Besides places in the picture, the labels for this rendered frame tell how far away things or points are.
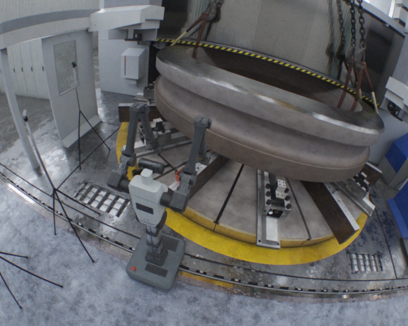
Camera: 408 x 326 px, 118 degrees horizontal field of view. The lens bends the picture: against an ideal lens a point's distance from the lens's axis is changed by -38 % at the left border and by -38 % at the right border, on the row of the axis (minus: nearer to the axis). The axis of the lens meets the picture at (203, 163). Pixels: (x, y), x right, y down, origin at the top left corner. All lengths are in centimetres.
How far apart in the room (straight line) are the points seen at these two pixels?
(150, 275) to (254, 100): 214
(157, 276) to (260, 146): 188
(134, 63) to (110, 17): 206
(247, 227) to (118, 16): 405
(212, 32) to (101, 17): 264
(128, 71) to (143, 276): 513
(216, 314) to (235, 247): 95
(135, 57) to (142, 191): 483
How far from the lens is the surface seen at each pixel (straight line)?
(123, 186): 131
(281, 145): 247
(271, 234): 245
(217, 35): 523
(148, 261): 224
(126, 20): 394
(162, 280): 218
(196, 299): 241
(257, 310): 257
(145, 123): 150
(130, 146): 137
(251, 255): 276
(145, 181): 120
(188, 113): 278
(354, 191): 404
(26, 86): 890
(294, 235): 281
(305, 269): 306
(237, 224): 255
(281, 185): 249
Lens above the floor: 236
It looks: 39 degrees down
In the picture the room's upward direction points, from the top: 11 degrees clockwise
